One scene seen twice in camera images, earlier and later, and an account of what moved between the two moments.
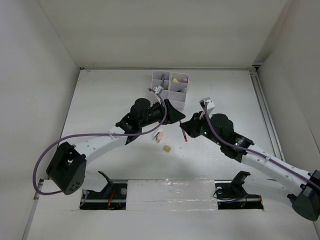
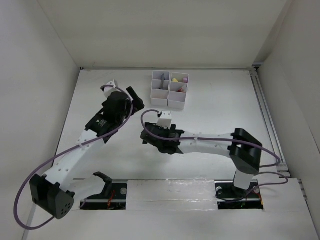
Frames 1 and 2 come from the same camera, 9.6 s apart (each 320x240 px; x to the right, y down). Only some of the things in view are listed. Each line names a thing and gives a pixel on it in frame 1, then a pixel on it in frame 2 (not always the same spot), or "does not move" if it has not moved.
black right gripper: [191, 127] to [173, 127]
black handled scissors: [163, 78] does not move
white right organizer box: [177, 88] does not move
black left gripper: [174, 116] to [137, 103]
